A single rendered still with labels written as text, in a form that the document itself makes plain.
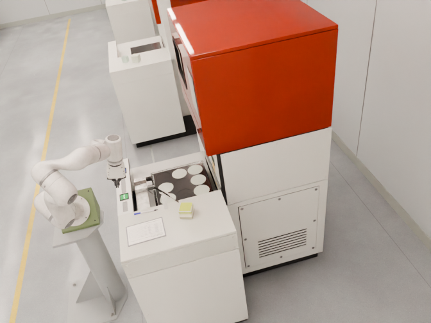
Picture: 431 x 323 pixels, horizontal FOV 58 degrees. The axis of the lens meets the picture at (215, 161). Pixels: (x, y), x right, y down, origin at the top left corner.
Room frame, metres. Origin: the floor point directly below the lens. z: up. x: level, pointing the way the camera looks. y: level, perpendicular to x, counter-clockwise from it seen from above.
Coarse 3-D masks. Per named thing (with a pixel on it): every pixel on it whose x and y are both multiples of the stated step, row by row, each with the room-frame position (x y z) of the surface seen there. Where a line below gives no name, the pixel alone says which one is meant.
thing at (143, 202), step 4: (140, 184) 2.00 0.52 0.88; (144, 184) 1.99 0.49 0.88; (140, 192) 1.91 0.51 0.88; (144, 192) 1.91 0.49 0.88; (148, 192) 1.93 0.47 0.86; (136, 196) 1.88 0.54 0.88; (140, 196) 1.88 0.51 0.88; (144, 196) 1.87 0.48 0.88; (148, 196) 1.87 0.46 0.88; (140, 200) 1.84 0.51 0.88; (144, 200) 1.84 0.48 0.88; (148, 200) 1.83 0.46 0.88; (140, 204) 1.80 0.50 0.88; (144, 204) 1.79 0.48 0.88; (148, 204) 1.79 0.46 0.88; (140, 208) 1.76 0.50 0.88; (144, 208) 1.76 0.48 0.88
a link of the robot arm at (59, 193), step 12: (48, 180) 1.34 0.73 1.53; (60, 180) 1.35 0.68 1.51; (48, 192) 1.32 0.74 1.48; (60, 192) 1.31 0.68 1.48; (72, 192) 1.32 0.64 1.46; (48, 204) 1.40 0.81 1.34; (60, 204) 1.30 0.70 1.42; (60, 216) 1.45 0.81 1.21; (72, 216) 1.50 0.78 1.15; (60, 228) 1.46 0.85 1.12
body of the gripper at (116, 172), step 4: (108, 164) 1.74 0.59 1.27; (120, 164) 1.74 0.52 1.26; (108, 168) 1.73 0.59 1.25; (112, 168) 1.73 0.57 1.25; (116, 168) 1.73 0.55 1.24; (120, 168) 1.74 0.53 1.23; (124, 168) 1.76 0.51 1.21; (108, 172) 1.73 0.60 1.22; (112, 172) 1.73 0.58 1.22; (116, 172) 1.73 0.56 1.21; (120, 172) 1.74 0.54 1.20; (124, 172) 1.74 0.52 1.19; (108, 176) 1.73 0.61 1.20; (112, 176) 1.73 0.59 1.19; (116, 176) 1.73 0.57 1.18; (120, 176) 1.74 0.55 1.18; (124, 176) 1.74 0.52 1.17
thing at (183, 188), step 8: (176, 168) 2.08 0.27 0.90; (184, 168) 2.07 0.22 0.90; (160, 176) 2.02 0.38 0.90; (168, 176) 2.01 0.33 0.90; (184, 176) 1.98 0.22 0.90; (192, 176) 1.97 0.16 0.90; (160, 184) 1.94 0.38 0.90; (176, 184) 1.92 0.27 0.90; (184, 184) 1.91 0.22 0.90; (192, 184) 1.89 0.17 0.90; (208, 184) 1.87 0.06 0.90; (168, 192) 1.85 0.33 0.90; (176, 192) 1.84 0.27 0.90; (184, 192) 1.83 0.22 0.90; (192, 192) 1.82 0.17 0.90
